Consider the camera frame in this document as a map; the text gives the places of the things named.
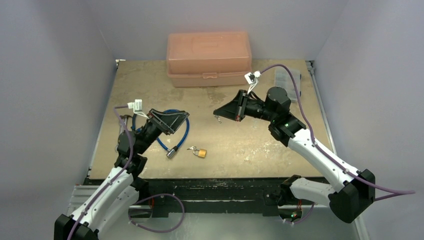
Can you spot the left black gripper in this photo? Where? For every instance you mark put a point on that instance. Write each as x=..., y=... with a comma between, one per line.
x=166, y=122

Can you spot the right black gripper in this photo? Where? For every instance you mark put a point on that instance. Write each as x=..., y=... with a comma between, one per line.
x=242, y=106

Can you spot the small silver keys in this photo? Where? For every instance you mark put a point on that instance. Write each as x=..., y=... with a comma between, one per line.
x=218, y=119

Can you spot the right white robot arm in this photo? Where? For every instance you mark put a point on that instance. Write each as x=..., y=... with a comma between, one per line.
x=347, y=193

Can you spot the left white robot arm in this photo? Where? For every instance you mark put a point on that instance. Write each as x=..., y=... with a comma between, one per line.
x=122, y=187

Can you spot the brass padlock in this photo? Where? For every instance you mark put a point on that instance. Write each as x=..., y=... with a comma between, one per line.
x=201, y=153

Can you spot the clear plastic organizer box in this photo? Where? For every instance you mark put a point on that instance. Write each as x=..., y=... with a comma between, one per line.
x=283, y=80

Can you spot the pink plastic toolbox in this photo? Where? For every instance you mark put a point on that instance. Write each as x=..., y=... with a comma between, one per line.
x=208, y=59

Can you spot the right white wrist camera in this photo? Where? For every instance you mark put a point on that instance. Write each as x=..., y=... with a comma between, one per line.
x=252, y=78

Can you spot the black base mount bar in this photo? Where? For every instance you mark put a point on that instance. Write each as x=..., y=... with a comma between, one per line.
x=260, y=195

